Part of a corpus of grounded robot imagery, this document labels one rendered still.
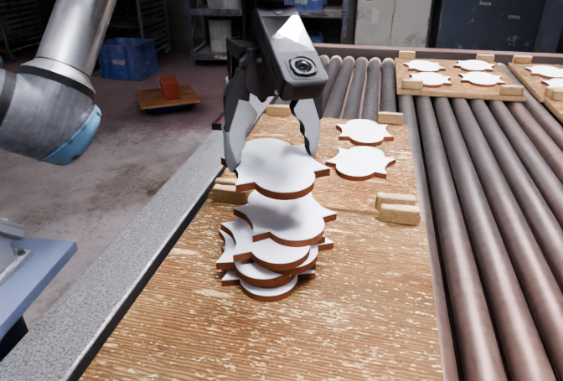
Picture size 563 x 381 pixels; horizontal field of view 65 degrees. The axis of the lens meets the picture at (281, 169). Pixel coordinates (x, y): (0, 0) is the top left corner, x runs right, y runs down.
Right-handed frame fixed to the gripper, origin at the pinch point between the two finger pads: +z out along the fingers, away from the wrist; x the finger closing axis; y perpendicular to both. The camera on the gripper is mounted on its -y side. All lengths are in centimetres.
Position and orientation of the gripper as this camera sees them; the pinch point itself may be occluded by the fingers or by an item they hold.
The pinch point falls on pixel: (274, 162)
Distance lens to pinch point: 54.3
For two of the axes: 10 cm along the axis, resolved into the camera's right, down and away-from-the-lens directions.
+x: -9.4, 1.6, -3.1
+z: 0.0, 8.9, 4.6
